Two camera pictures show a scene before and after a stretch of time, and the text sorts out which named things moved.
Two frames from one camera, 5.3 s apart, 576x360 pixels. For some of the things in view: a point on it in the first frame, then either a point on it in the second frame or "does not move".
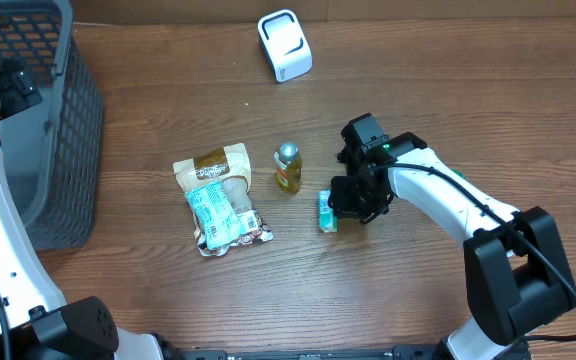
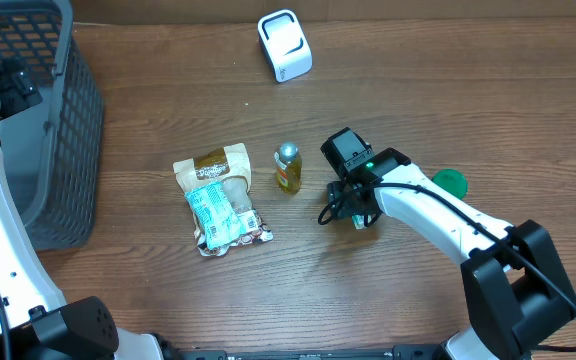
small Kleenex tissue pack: x=327 y=222 -> x=358 y=221
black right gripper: x=347 y=209 does not move
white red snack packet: x=252 y=228 does not move
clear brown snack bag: x=229 y=165 does not move
